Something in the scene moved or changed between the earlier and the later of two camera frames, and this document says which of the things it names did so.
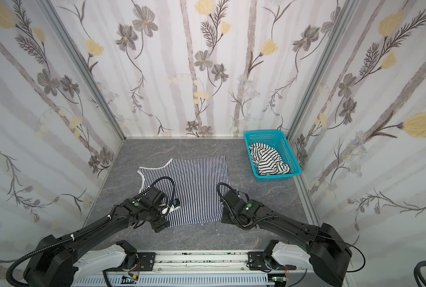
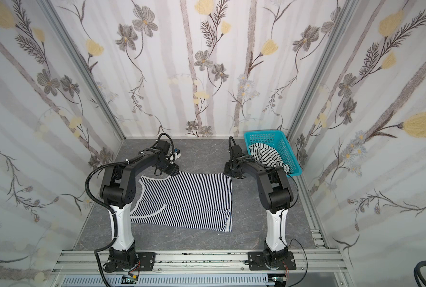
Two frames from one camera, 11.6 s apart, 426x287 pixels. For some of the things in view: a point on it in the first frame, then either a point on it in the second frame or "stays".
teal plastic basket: (277, 140) stays
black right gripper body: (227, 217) to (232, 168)
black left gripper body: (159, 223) to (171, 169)
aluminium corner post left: (58, 26) stays
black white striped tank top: (267, 159) stays
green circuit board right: (279, 278) stays
